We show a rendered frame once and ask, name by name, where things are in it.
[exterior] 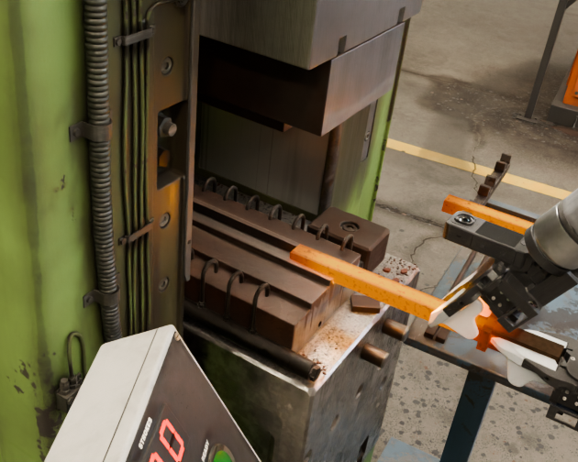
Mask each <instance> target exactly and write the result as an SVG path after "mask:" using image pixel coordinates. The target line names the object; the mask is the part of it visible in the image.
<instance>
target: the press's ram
mask: <svg viewBox="0 0 578 462"><path fill-rule="evenodd" d="M421 5H422V0H201V6H200V30H199V35H201V36H204V37H207V38H210V39H214V40H217V41H220V42H223V43H226V44H229V45H232V46H235V47H238V48H241V49H244V50H248V51H251V52H254V53H257V54H260V55H263V56H266V57H269V58H272V59H275V60H278V61H282V62H285V63H288V64H291V65H294V66H297V67H300V68H303V69H306V70H311V69H313V68H315V67H316V66H318V65H320V64H322V63H324V62H326V61H329V60H330V59H332V58H334V57H336V56H337V54H338V52H345V51H347V50H350V49H351V48H353V47H355V46H357V45H359V44H361V43H362V42H364V41H366V40H368V39H370V38H372V37H374V36H376V35H378V34H380V33H382V32H384V31H386V30H387V29H389V28H391V27H393V26H395V25H396V24H397V22H403V21H405V20H407V19H409V18H410V17H412V16H414V15H416V14H418V13H419V12H420V9H421Z"/></svg>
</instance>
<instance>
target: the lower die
mask: <svg viewBox="0 0 578 462"><path fill-rule="evenodd" d="M223 197H224V196H222V195H220V194H217V193H215V192H211V191H209V190H208V189H206V191H205V192H202V187H200V186H198V185H196V184H194V197H193V202H195V203H198V204H201V205H203V206H205V207H207V208H209V209H212V210H214V211H216V212H218V213H221V214H223V215H226V216H228V217H230V218H233V219H235V220H237V221H239V222H241V223H243V224H245V225H248V226H251V227H254V228H256V229H258V230H260V231H262V232H264V233H266V234H269V235H271V236H273V237H277V238H279V239H281V240H283V241H285V242H287V243H290V244H292V245H294V246H296V247H297V246H298V245H299V244H301V245H304V246H307V247H309V248H312V249H315V250H317V251H320V252H322V253H325V254H327V255H330V256H331V257H334V258H336V259H341V260H343V261H346V262H348V263H350V264H352V265H355V266H357V267H359V264H360V258H361V254H359V253H356V252H354V251H352V250H349V249H347V248H344V251H341V250H340V245H337V244H335V243H332V242H330V241H328V240H326V239H324V238H322V237H320V238H319V240H316V235H313V234H311V233H308V232H306V231H305V230H302V229H300V228H298V227H296V228H295V230H292V229H291V228H292V225H289V224H287V223H285V222H283V221H281V220H278V219H276V218H274V217H272V220H268V215H267V214H264V213H262V212H259V211H257V210H254V209H252V208H250V209H249V210H245V207H246V205H244V204H241V203H238V202H235V201H233V200H230V199H228V198H227V200H226V201H224V200H223ZM191 248H192V249H193V250H194V253H195V257H194V259H193V260H191V268H190V280H189V281H184V297H186V298H188V299H190V300H192V301H194V302H196V303H199V301H200V285H201V273H202V270H203V267H204V265H205V264H206V263H207V262H208V261H209V260H210V259H216V260H217V261H218V273H215V272H214V266H215V265H214V263H213V264H211V265H210V266H209V268H208V269H207V271H206V283H205V303H206V308H208V309H210V310H212V311H214V312H216V313H218V314H221V315H223V314H224V312H225V305H226V292H227V285H228V280H229V279H230V277H231V275H232V274H233V273H235V272H236V271H238V270H240V271H242V272H243V274H244V281H243V283H239V275H238V276H237V277H236V279H235V280H234V281H233V283H232V285H231V292H230V305H229V314H230V319H231V320H232V321H234V322H236V323H238V324H239V325H242V326H244V327H246V328H249V327H250V320H251V311H252V301H253V297H254V294H255V292H256V291H257V289H258V288H259V287H260V286H261V285H262V284H263V283H268V284H269V285H270V295H269V296H268V297H265V288H264V289H263V290H262V291H261V293H260V295H259V298H258V301H257V311H256V320H255V327H256V332H257V333H258V334H260V335H262V336H265V337H267V338H269V339H271V340H272V341H274V342H276V343H278V344H280V345H282V346H284V347H287V348H289V349H291V350H293V351H294V352H296V353H297V352H298V351H299V350H300V349H301V347H302V346H303V345H304V344H305V343H306V342H307V341H308V340H309V339H310V338H311V337H312V336H313V335H314V334H315V333H316V332H317V331H318V329H319V328H320V327H321V326H322V325H323V324H324V323H325V322H326V321H327V320H328V319H329V318H330V316H331V315H332V314H333V313H335V312H336V311H337V310H338V308H340V306H341V305H342V304H343V303H345V302H346V301H347V300H348V298H349V297H350V296H351V295H352V294H353V293H354V290H351V289H349V288H346V287H344V286H341V285H339V284H337V283H334V284H333V278H332V277H330V276H328V275H326V274H324V273H322V272H320V271H317V270H315V269H312V268H309V267H308V266H306V265H304V264H301V263H299V262H297V261H295V260H292V259H290V258H288V257H285V256H283V255H281V254H279V253H276V252H274V251H272V250H270V249H268V248H266V247H263V246H260V245H258V244H256V243H254V242H251V241H249V240H248V239H246V238H243V237H241V236H238V235H235V234H233V233H231V232H229V231H227V230H225V229H223V228H221V227H218V226H216V225H213V224H210V223H208V222H207V221H205V220H202V219H200V218H198V217H196V216H193V221H192V245H191ZM320 321H321V325H320V327H318V324H319V322H320Z"/></svg>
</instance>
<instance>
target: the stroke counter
mask: <svg viewBox="0 0 578 462"><path fill-rule="evenodd" d="M166 424H167V425H168V427H169V428H170V430H171V431H172V438H171V441H170V443H169V444H168V443H167V442H166V440H165V439H164V437H163V436H162V434H163V431H164V429H165V426H166ZM174 431H175V430H174V429H173V427H172V425H171V424H170V423H169V421H168V420H167V419H166V422H165V421H164V420H163V423H162V426H161V430H160V434H161V438H160V439H161V440H162V442H163V443H164V445H165V446H166V447H167V449H168V450H169V447H170V451H169V452H170V453H171V454H172V456H173V457H174V459H175V460H176V462H178V460H180V461H181V458H182V455H183V450H184V448H183V440H182V439H181V438H180V436H179V435H178V434H177V433H176V432H175V434H174ZM175 437H176V439H177V440H178V441H179V443H180V444H181V449H180V453H179V456H177V455H176V454H175V453H174V452H173V450H172V444H173V441H174V438H175ZM154 458H156V459H157V461H158V462H162V460H161V459H160V457H159V456H158V455H157V453H155V455H153V454H152V455H151V458H150V462H153V461H154Z"/></svg>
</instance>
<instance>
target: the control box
mask: <svg viewBox="0 0 578 462"><path fill-rule="evenodd" d="M166 419H167V420H168V421H169V423H170V424H171V425H172V427H173V429H174V430H175V431H174V434H175V432H176V433H177V434H178V435H179V436H180V438H181V439H182V440H183V448H184V450H183V455H182V458H181V461H180V460H178V462H214V458H215V456H216V454H217V452H218V451H221V450H222V451H225V452H226V453H228V455H229V456H230V458H231V460H232V462H261V461H260V459H259V458H258V456H257V455H256V453H255V452H254V450H253V448H252V447H251V445H250V443H249V442H248V440H247V439H246V437H245V435H244V434H243V433H242V432H241V430H240V429H239V427H238V425H237V423H236V422H235V420H234V419H233V417H232V416H231V414H230V413H229V411H228V409H227V407H226V406H225V404H224V403H223V402H222V401H221V399H220V397H219V396H218V394H217V392H216V391H215V389H214V388H213V386H212V384H211V383H210V381H209V380H208V378H207V377H206V375H205V373H204V372H203V370H202V369H201V368H200V366H199V365H198V363H197V362H196V360H195V358H194V356H193V355H192V353H191V352H190V350H189V349H188V347H187V346H186V344H185V342H184V341H183V340H182V338H181V337H180V335H179V334H178V332H177V330H176V329H175V327H174V326H173V325H172V324H169V325H166V326H164V327H160V328H157V329H153V330H150V331H147V332H144V333H140V334H137V335H132V336H128V337H125V338H121V339H118V340H115V341H112V342H109V343H105V344H103V345H101V347H100V349H99V351H98V353H97V355H96V357H95V359H94V362H93V364H92V366H91V367H90V369H89V371H88V373H87V375H86V377H85V379H84V381H83V384H82V386H81V388H80V389H79V392H78V394H77V396H76V398H75V400H74V402H73V404H72V407H71V409H70V410H69V412H68V414H67V416H66V418H65V420H64V422H63V424H62V426H61V429H60V431H59V432H58V434H57V436H56V438H55V440H54V442H53V444H52V446H51V449H50V451H49V453H48V455H47V457H46V459H45V461H44V462H150V458H151V455H152V454H153V455H155V453H157V455H158V456H159V457H160V459H161V460H162V462H176V460H175V459H174V457H173V456H172V454H171V453H170V452H169V451H170V447H169V450H168V449H167V447H166V446H165V445H164V443H163V442H162V440H161V439H160V438H161V434H160V430H161V426H162V423H163V420H164V421H165V422H166Z"/></svg>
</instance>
